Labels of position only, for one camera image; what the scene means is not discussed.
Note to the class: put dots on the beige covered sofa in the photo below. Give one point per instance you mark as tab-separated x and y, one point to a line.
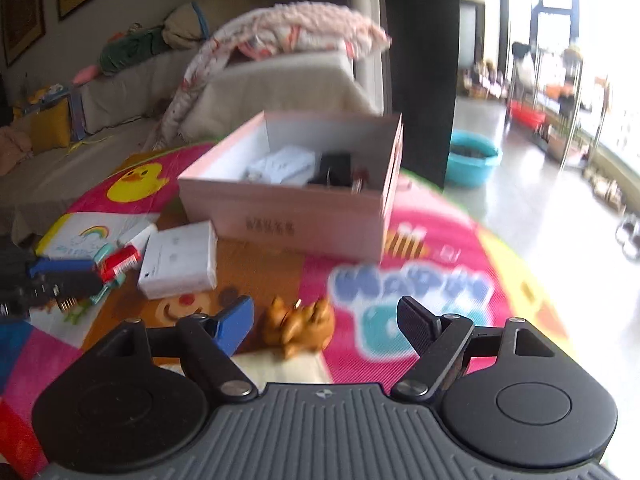
280	85

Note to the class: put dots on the metal rack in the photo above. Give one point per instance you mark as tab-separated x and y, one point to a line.
570	110

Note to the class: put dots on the beige slipper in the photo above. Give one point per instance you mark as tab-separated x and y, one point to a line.
607	192

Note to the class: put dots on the teal plastic gadget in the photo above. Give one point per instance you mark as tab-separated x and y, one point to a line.
117	262

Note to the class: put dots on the black hair dryer nozzle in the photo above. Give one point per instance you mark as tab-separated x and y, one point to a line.
332	167

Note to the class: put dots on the teal plastic basin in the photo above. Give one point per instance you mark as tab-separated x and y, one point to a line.
472	167

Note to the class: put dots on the pink cloth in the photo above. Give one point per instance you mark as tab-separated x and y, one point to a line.
12	150

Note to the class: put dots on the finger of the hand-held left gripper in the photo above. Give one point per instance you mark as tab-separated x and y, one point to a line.
65	266
70	285

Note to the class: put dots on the green plush toy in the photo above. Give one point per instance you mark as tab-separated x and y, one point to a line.
130	50

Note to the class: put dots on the beige pillow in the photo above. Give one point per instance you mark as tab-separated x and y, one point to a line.
180	27

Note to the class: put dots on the cream cosmetic tube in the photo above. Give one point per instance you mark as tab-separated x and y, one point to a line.
137	237

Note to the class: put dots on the red plastic basin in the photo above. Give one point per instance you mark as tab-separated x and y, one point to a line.
527	116

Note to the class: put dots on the floral pink blanket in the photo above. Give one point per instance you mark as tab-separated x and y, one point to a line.
280	25

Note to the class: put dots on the pink cardboard box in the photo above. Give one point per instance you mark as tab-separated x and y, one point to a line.
280	220

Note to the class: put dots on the dark slipper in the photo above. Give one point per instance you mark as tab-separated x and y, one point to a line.
630	235

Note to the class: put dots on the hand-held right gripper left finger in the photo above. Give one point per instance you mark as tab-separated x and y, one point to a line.
235	327

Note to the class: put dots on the red lipstick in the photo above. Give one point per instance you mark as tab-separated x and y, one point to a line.
361	177

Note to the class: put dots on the golden bear figurine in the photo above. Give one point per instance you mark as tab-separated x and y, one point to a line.
300	327

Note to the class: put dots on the pink soft toy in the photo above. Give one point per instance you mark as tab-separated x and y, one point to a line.
85	74

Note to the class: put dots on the white battery charger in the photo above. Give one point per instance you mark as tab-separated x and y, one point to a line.
285	165

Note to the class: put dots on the white carton box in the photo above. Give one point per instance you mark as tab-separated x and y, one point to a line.
177	260

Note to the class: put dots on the colourful cartoon play mat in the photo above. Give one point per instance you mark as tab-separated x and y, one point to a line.
440	260

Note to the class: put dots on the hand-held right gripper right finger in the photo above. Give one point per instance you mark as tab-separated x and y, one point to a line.
417	325

